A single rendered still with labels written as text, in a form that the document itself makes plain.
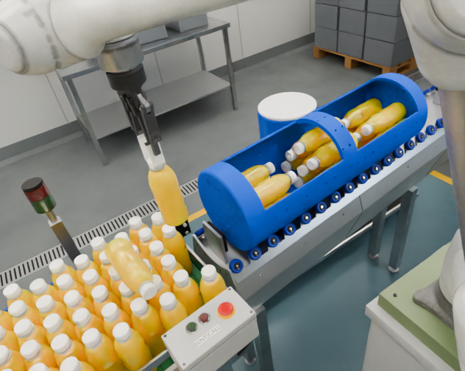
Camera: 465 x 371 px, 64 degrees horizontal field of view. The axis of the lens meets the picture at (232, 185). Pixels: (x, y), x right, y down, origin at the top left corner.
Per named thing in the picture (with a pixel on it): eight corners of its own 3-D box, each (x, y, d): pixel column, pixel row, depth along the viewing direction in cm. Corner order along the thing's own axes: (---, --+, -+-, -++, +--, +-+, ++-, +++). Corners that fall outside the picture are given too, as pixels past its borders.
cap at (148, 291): (136, 294, 89) (139, 299, 88) (145, 280, 89) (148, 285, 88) (148, 296, 92) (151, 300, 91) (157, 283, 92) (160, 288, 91)
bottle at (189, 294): (182, 330, 106) (166, 291, 95) (185, 308, 112) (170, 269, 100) (207, 328, 106) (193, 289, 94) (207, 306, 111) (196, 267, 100)
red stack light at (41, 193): (51, 195, 113) (46, 185, 111) (31, 205, 111) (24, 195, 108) (46, 185, 118) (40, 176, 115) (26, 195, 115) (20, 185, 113)
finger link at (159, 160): (156, 137, 84) (157, 138, 83) (164, 162, 88) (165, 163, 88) (144, 142, 83) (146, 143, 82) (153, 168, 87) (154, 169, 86)
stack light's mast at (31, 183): (66, 221, 120) (44, 182, 110) (47, 230, 118) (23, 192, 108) (61, 211, 124) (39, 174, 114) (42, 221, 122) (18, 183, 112)
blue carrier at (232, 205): (426, 146, 147) (431, 76, 132) (259, 267, 111) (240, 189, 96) (366, 131, 168) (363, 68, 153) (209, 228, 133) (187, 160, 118)
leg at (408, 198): (400, 269, 217) (420, 187, 179) (394, 274, 215) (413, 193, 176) (391, 263, 221) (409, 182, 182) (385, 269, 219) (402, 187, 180)
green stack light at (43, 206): (59, 207, 116) (51, 195, 113) (38, 217, 114) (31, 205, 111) (53, 197, 121) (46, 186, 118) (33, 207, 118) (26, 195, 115)
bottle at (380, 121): (387, 107, 146) (356, 125, 139) (399, 98, 140) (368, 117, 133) (397, 121, 146) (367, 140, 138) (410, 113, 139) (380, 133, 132)
